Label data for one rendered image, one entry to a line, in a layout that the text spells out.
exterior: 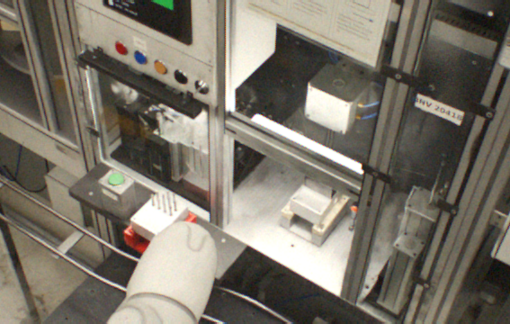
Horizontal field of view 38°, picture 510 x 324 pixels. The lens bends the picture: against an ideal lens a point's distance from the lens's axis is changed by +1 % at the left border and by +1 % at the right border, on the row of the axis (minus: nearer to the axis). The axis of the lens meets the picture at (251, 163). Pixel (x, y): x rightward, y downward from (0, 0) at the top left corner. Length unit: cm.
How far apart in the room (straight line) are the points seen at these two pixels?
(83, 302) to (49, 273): 94
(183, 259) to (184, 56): 54
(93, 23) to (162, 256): 73
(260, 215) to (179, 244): 78
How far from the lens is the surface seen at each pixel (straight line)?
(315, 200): 199
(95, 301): 223
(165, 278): 130
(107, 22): 181
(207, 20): 157
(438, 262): 167
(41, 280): 315
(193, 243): 136
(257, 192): 215
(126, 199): 205
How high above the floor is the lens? 254
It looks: 47 degrees down
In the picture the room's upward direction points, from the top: 3 degrees clockwise
